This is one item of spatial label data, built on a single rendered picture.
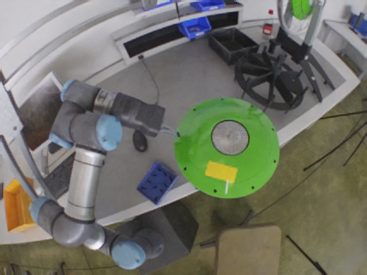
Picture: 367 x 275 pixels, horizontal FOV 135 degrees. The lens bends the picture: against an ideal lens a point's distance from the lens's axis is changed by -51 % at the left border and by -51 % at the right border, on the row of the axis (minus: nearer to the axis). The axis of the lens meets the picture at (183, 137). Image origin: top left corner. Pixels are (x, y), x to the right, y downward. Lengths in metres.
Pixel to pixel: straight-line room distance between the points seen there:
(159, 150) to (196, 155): 0.24
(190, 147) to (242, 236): 0.62
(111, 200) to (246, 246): 0.70
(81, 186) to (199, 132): 0.31
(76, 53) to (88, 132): 0.89
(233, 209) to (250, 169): 1.10
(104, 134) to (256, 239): 0.85
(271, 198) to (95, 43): 1.88
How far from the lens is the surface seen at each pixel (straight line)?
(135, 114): 0.35
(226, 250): 0.90
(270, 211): 1.60
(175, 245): 0.65
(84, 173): 0.28
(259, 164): 0.42
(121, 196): 0.64
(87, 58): 1.15
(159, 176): 0.58
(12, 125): 0.35
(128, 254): 0.49
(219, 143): 0.41
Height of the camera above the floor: 1.47
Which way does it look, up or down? 65 degrees down
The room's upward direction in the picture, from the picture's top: 18 degrees counter-clockwise
